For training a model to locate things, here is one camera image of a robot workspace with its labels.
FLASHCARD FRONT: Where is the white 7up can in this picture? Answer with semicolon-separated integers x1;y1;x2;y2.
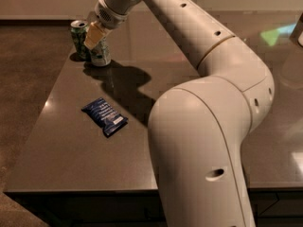
90;39;111;67

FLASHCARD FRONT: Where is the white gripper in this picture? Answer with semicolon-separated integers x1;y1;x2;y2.
84;0;128;50

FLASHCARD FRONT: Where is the blue snack packet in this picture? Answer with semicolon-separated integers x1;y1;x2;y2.
81;97;128;137

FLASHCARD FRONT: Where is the green soda can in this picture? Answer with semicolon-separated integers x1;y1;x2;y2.
70;20;90;61

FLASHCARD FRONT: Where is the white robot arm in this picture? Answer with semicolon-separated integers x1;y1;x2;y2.
85;0;275;227

